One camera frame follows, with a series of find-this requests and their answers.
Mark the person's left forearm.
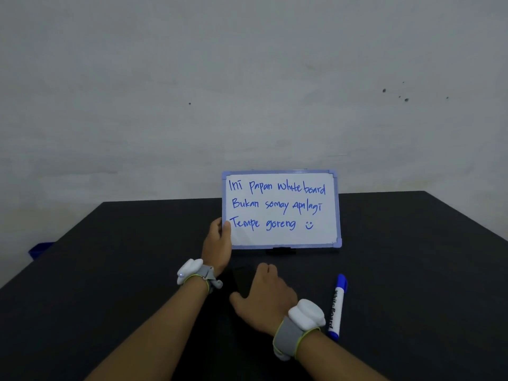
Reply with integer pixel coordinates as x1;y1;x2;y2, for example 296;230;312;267
84;276;210;381

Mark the small blue-framed whiteboard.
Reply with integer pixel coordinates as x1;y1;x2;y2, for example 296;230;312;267
221;169;343;250

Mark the blue-capped white whiteboard marker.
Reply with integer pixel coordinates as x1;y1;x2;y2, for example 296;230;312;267
327;274;348;341

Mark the person's right hand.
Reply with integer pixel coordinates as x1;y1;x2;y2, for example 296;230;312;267
229;263;298;337

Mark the person's right forearm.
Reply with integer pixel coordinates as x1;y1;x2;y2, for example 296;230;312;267
296;330;389;381

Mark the black flat eraser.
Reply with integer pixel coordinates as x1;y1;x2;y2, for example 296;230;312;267
232;266;259;299

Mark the blue plastic object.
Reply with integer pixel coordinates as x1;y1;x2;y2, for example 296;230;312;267
28;242;55;261

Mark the white wrist tracker grey strap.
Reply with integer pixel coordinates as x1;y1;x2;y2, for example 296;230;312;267
176;258;224;294
272;299;327;362

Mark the person's left hand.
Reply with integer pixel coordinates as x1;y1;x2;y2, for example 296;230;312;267
201;217;233;277

